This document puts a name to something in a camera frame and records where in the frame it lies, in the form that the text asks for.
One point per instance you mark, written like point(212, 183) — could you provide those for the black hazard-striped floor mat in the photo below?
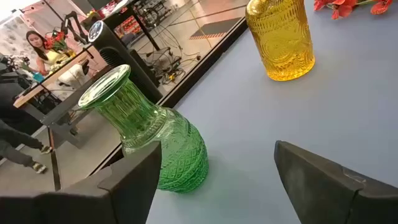
point(214, 29)

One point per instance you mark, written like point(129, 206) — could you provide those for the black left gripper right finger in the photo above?
point(326, 193)

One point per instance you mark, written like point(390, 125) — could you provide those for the green glass vase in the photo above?
point(174, 146)

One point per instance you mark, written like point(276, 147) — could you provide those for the person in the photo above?
point(46, 56)
point(15, 146)

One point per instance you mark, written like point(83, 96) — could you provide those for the red background flowers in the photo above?
point(57, 40)

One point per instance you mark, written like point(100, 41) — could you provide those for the yellow glass vase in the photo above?
point(280, 40)

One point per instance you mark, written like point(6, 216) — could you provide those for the black aluminium table frame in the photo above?
point(199, 71)

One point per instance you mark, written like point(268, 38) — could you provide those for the orange artificial flower bunch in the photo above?
point(342, 7)

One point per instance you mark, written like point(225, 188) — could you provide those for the blue table mat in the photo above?
point(280, 124)

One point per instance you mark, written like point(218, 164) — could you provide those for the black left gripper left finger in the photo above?
point(93, 202)

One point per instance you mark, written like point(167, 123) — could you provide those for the wooden background table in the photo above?
point(46, 82)

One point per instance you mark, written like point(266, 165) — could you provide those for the black background robot arm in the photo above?
point(73, 26)

